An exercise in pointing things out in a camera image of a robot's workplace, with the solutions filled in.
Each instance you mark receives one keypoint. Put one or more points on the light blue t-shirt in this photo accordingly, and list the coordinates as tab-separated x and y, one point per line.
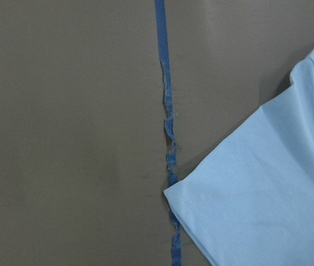
251	200

